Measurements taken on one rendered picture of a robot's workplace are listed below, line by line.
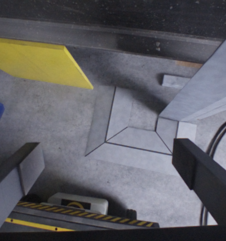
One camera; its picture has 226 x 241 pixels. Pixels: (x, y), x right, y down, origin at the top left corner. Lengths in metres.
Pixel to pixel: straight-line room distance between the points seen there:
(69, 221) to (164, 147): 0.52
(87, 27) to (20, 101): 0.67
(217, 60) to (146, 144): 0.61
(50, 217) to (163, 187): 0.53
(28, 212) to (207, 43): 0.76
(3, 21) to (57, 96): 0.45
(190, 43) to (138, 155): 0.55
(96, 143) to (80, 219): 0.40
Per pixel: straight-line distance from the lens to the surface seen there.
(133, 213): 0.84
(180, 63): 1.02
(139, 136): 0.88
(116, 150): 0.88
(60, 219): 0.67
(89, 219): 0.64
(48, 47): 0.63
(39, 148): 0.17
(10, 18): 0.74
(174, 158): 0.17
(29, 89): 1.11
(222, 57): 0.34
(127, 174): 0.91
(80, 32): 0.60
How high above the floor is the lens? 0.89
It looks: 80 degrees down
